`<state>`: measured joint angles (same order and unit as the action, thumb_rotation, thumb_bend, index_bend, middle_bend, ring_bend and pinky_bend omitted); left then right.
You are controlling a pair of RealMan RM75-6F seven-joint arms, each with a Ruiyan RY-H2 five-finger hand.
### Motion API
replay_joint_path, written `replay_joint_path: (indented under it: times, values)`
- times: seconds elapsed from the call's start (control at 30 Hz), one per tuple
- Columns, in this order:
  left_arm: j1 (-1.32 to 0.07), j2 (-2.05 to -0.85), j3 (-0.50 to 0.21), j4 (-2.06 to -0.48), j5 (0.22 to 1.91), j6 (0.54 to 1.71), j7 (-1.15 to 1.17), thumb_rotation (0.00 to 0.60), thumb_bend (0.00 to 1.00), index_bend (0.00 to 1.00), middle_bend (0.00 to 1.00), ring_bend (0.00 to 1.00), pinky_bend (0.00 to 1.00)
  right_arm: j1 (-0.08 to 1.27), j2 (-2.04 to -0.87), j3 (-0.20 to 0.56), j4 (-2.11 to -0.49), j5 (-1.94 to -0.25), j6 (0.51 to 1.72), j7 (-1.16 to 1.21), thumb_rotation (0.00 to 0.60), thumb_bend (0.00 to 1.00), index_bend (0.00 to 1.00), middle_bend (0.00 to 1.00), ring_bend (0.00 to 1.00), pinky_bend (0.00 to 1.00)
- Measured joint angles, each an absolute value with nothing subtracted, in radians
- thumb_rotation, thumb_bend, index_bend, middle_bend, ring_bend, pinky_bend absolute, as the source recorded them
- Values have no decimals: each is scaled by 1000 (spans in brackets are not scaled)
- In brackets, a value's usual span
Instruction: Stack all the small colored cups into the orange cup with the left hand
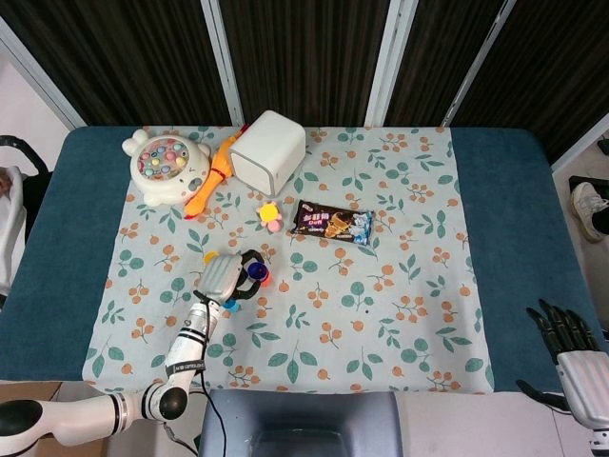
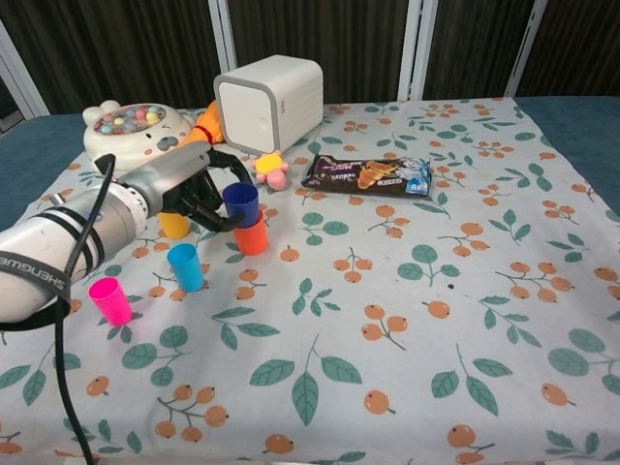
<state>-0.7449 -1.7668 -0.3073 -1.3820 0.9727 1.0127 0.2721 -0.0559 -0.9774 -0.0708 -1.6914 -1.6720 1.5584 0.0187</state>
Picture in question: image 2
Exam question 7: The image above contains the pink plastic cup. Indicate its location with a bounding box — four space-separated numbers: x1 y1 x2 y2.
88 277 133 326

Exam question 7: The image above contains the dark chocolate snack package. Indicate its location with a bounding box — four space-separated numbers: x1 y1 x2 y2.
300 153 433 199

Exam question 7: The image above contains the light blue plastic cup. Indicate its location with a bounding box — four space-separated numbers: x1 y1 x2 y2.
167 243 202 294

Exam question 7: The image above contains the floral print tablecloth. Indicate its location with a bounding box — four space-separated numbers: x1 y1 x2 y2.
0 99 620 465

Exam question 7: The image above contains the dark blue plastic cup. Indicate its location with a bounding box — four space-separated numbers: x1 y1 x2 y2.
221 182 260 228

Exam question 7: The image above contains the small yellow pink toy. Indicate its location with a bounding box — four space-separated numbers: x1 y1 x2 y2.
255 150 292 190

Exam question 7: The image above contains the dark folding screen panel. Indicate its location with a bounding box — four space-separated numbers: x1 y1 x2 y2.
0 0 232 117
411 0 529 102
512 0 620 99
220 0 422 106

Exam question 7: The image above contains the white fishing game toy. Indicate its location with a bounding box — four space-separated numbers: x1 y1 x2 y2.
81 99 196 171

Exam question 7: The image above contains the yellow plastic cup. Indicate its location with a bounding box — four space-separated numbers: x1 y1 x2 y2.
159 210 190 239

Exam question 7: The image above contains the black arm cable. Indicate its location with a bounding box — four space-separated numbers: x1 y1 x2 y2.
46 153 117 465

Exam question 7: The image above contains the teal table cover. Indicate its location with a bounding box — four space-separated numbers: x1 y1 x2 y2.
0 95 620 233

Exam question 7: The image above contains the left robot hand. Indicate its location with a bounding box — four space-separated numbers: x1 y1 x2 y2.
118 139 253 233

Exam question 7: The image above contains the white cube appliance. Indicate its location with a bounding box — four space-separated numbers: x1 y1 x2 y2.
213 54 325 154

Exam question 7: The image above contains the orange plastic cup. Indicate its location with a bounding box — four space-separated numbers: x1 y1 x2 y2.
232 210 269 256

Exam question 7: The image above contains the orange rubber chicken toy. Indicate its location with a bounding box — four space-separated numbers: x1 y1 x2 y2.
186 99 229 146

